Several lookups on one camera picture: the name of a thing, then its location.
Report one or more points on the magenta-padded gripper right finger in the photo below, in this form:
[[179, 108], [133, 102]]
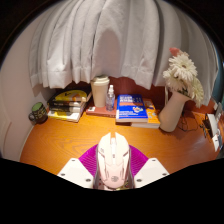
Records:
[[148, 170]]

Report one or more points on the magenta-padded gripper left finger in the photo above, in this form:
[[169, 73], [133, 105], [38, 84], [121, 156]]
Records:
[[78, 170]]

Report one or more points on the pink computer mouse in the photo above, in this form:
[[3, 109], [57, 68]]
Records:
[[112, 160]]

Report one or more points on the orange book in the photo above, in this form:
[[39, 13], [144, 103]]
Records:
[[152, 115]]

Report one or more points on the yellow and white book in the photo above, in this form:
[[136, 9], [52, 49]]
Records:
[[63, 115]]

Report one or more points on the cream vase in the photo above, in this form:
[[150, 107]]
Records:
[[171, 113]]

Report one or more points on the red-brown book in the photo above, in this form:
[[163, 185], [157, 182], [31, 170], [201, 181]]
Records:
[[98, 111]]

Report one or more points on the dark book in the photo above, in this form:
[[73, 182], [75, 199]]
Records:
[[65, 109], [66, 103]]

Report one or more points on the blue book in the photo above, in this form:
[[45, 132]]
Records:
[[131, 108]]

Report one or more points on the dark brown mug green inside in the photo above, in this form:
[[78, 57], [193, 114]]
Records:
[[39, 113]]

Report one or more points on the yellow and black book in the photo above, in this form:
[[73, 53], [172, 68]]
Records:
[[73, 96]]

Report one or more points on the clear spray bottle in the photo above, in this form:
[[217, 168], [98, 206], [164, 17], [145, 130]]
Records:
[[110, 100]]

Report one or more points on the white flat device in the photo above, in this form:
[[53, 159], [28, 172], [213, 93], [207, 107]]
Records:
[[213, 128]]

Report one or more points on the cream tumbler with lid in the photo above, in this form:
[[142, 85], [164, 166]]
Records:
[[100, 91]]

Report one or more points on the white flower bouquet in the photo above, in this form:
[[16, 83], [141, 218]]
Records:
[[181, 70]]

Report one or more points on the window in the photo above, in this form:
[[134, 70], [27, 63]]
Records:
[[220, 80]]

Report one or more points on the white pleated curtain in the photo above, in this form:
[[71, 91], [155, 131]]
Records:
[[126, 40]]

